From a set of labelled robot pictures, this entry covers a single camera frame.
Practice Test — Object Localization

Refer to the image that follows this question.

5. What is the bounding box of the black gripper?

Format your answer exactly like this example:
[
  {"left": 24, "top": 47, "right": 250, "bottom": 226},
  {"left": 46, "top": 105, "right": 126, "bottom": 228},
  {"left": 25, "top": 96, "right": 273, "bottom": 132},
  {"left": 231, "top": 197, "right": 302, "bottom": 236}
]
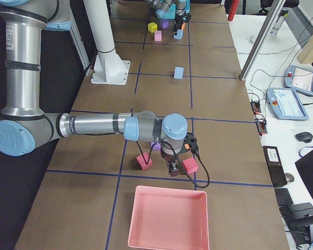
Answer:
[
  {"left": 173, "top": 14, "right": 191, "bottom": 35},
  {"left": 161, "top": 150, "right": 183, "bottom": 177}
]

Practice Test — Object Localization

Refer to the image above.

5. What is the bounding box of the blue foam block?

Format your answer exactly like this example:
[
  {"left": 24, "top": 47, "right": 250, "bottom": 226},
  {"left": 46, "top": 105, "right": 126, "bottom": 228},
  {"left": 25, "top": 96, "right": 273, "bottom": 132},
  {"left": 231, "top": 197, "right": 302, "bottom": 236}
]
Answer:
[
  {"left": 174, "top": 67, "right": 184, "bottom": 79},
  {"left": 173, "top": 29, "right": 183, "bottom": 40}
]

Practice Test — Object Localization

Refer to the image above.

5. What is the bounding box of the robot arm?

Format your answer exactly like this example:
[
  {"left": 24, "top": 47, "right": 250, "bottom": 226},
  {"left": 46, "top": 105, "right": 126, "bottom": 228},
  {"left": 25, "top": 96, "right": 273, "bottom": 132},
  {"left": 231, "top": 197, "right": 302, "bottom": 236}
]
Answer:
[
  {"left": 0, "top": 1, "right": 190, "bottom": 182},
  {"left": 146, "top": 0, "right": 191, "bottom": 40}
]

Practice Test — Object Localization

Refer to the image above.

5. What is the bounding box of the purple foam block left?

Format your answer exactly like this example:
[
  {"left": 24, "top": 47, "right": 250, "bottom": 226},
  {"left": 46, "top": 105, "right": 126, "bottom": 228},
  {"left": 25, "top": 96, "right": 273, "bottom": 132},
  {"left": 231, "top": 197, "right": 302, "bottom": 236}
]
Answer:
[{"left": 160, "top": 19, "right": 169, "bottom": 29}]

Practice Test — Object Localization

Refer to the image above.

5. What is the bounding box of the purple foam block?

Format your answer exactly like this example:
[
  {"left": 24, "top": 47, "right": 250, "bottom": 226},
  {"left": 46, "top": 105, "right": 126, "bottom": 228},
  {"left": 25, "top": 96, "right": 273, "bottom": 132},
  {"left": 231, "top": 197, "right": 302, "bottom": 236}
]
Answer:
[
  {"left": 160, "top": 19, "right": 169, "bottom": 29},
  {"left": 151, "top": 142, "right": 161, "bottom": 151}
]

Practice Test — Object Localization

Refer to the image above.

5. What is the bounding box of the dark red block upper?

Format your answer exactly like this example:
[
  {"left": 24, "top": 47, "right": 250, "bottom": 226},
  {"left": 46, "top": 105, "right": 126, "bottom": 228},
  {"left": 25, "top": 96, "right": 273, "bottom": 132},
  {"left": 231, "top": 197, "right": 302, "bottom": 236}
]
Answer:
[{"left": 182, "top": 157, "right": 198, "bottom": 174}]

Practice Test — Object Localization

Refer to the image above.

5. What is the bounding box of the dark red block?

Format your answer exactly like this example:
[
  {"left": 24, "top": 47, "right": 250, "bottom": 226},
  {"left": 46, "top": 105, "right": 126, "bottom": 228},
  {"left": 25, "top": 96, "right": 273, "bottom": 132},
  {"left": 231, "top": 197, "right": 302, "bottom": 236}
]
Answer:
[
  {"left": 182, "top": 157, "right": 198, "bottom": 174},
  {"left": 136, "top": 152, "right": 153, "bottom": 170}
]

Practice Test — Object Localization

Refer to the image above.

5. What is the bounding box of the pink foam block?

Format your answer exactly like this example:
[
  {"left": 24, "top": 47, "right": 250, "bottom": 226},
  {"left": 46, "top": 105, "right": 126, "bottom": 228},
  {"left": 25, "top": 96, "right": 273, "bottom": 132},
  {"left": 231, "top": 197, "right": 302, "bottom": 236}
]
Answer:
[{"left": 154, "top": 30, "right": 162, "bottom": 42}]

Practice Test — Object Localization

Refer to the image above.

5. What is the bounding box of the yellow foam block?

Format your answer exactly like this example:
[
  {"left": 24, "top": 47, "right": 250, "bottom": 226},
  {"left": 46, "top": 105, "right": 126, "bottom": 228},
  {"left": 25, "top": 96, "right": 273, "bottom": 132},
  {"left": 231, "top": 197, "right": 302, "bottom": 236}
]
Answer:
[{"left": 148, "top": 22, "right": 158, "bottom": 33}]

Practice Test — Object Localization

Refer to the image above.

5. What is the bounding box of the purple foam block right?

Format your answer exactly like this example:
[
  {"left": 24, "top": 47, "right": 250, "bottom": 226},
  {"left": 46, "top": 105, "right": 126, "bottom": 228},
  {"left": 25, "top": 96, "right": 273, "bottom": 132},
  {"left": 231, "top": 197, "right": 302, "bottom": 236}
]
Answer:
[{"left": 151, "top": 142, "right": 161, "bottom": 151}]

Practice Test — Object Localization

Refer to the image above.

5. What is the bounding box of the dark red block lower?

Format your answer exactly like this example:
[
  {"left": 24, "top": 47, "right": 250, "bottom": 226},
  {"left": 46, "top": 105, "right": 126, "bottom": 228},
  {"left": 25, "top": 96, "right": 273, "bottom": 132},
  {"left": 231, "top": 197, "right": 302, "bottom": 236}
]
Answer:
[{"left": 136, "top": 152, "right": 153, "bottom": 170}]

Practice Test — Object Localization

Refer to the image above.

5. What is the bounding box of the pink plastic tray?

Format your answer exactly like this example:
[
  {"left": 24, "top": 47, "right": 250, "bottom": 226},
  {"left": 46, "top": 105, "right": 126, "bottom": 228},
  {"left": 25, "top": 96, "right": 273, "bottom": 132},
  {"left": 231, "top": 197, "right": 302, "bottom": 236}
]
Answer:
[{"left": 128, "top": 185, "right": 210, "bottom": 249}]

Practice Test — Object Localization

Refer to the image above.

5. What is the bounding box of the red fire extinguisher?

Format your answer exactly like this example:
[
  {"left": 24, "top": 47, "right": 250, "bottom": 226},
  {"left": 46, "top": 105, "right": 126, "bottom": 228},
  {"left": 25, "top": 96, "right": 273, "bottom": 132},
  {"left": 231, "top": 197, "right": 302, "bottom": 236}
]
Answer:
[{"left": 227, "top": 0, "right": 239, "bottom": 21}]

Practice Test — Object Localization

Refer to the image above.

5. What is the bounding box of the black box with label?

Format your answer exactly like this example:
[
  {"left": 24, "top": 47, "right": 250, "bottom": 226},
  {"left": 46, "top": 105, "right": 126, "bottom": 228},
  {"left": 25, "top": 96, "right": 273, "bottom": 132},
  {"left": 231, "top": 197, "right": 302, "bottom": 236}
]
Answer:
[{"left": 262, "top": 146, "right": 287, "bottom": 188}]

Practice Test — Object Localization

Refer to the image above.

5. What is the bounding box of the orange black connector block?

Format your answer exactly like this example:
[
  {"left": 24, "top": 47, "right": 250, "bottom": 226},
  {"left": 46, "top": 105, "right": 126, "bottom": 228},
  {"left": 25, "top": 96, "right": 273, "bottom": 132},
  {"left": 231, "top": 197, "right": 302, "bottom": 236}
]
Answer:
[{"left": 250, "top": 101, "right": 261, "bottom": 115}]

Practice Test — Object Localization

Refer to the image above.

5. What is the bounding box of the teach pendant near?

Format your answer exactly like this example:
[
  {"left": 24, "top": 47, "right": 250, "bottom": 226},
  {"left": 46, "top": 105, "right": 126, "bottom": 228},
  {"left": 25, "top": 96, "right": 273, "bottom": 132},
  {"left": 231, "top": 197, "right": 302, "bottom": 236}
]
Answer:
[{"left": 266, "top": 87, "right": 309, "bottom": 121}]

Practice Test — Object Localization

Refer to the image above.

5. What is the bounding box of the teach pendant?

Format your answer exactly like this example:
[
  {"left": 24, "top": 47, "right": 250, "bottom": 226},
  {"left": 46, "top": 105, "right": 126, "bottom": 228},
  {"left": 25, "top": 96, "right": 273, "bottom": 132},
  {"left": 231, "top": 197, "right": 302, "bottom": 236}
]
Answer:
[
  {"left": 266, "top": 87, "right": 309, "bottom": 121},
  {"left": 284, "top": 65, "right": 313, "bottom": 96}
]

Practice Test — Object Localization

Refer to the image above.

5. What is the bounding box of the black computer mouse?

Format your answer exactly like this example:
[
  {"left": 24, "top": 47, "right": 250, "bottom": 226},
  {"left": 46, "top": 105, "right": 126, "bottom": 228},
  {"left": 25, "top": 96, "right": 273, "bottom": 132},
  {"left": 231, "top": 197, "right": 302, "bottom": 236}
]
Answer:
[{"left": 295, "top": 132, "right": 313, "bottom": 143}]

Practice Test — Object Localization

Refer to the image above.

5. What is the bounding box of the teach pendant far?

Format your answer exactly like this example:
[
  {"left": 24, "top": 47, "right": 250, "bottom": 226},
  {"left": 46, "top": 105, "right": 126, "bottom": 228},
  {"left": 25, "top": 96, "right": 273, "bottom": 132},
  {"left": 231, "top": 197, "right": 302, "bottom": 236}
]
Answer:
[{"left": 284, "top": 65, "right": 313, "bottom": 96}]

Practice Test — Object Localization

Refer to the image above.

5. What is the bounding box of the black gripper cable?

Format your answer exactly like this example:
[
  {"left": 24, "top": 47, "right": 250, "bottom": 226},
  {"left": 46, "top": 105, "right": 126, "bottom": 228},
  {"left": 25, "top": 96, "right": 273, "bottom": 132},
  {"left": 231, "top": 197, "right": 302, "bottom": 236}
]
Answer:
[{"left": 136, "top": 142, "right": 211, "bottom": 189}]

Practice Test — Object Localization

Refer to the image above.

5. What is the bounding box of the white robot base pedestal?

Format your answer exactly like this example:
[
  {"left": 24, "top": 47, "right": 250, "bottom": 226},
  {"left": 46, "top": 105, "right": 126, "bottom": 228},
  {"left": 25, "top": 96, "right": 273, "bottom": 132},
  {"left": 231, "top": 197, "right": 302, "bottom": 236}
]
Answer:
[{"left": 83, "top": 0, "right": 130, "bottom": 85}]

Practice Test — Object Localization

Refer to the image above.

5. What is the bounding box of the aluminium frame post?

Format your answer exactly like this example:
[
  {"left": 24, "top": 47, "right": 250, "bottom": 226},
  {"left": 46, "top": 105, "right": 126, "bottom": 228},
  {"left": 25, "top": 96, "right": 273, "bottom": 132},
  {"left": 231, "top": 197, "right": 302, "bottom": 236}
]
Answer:
[{"left": 239, "top": 0, "right": 285, "bottom": 81}]

